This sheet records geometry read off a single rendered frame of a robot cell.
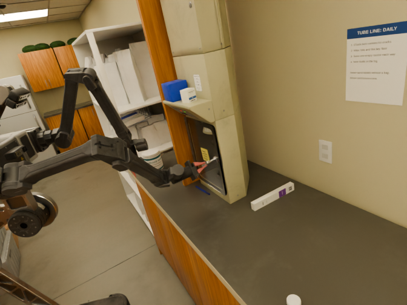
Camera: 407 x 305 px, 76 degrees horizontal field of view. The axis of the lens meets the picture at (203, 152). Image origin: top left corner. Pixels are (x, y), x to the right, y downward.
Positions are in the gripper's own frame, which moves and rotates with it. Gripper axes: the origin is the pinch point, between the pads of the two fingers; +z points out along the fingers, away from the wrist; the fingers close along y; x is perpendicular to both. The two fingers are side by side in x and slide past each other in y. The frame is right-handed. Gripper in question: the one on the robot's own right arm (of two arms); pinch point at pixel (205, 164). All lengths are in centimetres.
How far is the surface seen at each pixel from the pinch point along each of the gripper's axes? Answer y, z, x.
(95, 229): -2, -73, 215
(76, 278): -37, -99, 159
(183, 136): 22.0, 2.6, 18.4
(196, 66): 40.4, 5.5, -27.5
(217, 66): 34.9, 11.8, -33.4
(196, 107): 22.6, -2.6, -26.0
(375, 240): -57, 32, -46
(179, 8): 64, 6, -36
